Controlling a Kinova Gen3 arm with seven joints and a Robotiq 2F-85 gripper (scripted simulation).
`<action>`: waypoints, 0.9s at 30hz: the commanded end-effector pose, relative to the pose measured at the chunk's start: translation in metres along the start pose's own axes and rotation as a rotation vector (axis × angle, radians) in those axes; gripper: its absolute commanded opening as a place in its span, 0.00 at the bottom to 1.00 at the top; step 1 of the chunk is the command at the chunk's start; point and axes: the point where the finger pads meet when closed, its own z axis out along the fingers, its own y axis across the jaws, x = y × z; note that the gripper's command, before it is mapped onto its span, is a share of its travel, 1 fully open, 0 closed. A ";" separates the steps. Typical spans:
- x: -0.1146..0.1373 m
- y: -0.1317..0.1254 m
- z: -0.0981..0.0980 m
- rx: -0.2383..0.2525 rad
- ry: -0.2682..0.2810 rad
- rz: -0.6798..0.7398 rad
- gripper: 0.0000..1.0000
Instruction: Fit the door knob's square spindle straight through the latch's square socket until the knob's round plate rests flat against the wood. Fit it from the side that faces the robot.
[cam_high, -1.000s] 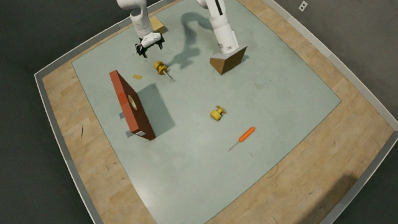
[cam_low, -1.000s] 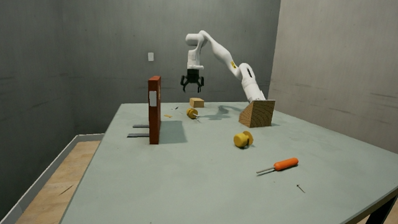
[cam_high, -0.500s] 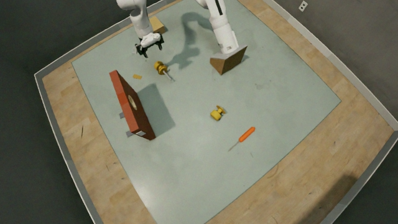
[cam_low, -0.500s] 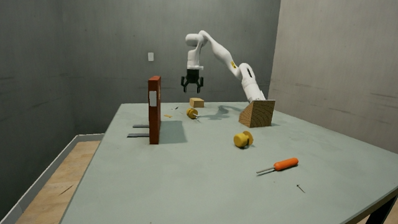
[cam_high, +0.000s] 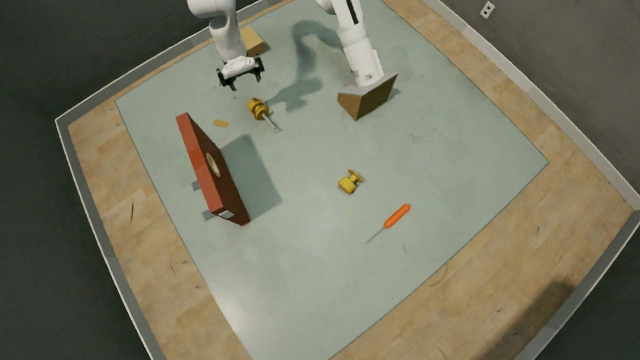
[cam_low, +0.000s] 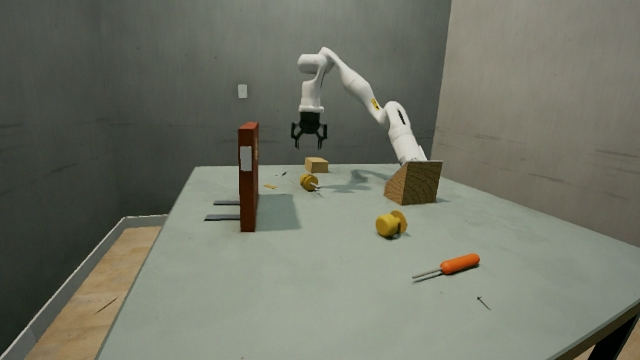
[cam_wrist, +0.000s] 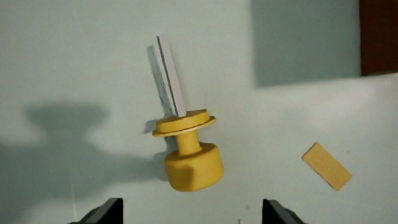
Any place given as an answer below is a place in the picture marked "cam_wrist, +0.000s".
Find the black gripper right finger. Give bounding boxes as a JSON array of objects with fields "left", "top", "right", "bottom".
[{"left": 262, "top": 199, "right": 304, "bottom": 224}]

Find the tan rectangular plate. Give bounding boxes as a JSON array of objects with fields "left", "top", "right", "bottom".
[{"left": 302, "top": 142, "right": 353, "bottom": 192}]

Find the dark brown wooden door slab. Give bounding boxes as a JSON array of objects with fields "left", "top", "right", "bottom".
[{"left": 359, "top": 0, "right": 398, "bottom": 75}]

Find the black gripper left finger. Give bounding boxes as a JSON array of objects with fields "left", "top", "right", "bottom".
[{"left": 68, "top": 198, "right": 124, "bottom": 224}]

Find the yellow door knob with grey spindle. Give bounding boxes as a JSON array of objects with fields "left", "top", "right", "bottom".
[{"left": 152, "top": 34, "right": 224, "bottom": 192}]

